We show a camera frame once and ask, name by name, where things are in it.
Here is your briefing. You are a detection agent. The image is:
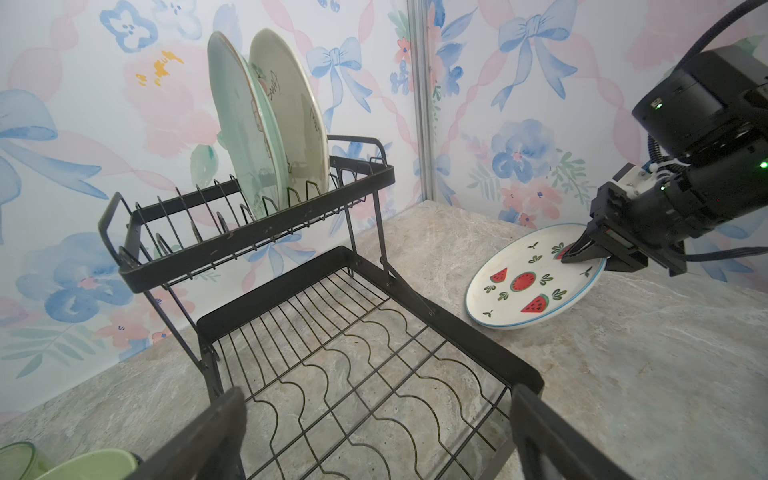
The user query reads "green glass cup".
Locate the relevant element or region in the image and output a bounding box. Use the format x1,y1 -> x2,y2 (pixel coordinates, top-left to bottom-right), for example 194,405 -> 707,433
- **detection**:
0,441 -> 53,480

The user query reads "black wire dish rack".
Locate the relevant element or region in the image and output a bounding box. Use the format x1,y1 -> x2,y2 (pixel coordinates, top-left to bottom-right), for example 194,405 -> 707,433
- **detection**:
98,135 -> 544,479

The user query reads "pale green plate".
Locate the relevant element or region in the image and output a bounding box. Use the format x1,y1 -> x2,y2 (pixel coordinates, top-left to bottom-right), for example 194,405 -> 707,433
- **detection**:
207,31 -> 289,219

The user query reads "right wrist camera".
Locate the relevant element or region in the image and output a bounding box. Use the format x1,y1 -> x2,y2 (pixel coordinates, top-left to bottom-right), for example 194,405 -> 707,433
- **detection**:
611,163 -> 674,199

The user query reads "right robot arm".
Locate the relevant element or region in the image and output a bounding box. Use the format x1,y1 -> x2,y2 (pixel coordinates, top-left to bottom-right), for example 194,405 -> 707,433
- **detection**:
560,46 -> 767,276

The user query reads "light green ceramic bowl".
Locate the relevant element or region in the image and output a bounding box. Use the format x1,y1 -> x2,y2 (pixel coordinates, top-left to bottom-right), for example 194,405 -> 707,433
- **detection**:
39,449 -> 139,480

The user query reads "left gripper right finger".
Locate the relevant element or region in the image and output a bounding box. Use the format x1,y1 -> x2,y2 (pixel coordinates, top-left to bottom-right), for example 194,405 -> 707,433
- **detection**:
510,385 -> 630,480

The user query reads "cream patterned plate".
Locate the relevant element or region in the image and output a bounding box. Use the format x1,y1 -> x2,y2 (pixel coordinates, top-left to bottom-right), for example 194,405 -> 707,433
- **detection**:
249,28 -> 330,205

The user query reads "right aluminium corner post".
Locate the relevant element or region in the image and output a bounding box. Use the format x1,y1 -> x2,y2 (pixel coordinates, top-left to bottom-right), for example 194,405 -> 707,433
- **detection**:
407,0 -> 435,200

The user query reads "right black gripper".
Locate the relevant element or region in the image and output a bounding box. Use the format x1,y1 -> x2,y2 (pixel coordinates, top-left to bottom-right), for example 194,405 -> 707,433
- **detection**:
560,173 -> 687,277

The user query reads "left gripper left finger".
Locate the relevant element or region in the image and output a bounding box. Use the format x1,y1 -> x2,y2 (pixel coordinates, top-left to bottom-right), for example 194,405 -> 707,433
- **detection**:
128,387 -> 247,479

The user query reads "white floral plate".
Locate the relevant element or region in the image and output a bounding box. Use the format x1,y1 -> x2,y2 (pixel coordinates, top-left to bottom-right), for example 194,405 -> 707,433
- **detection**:
465,223 -> 607,329

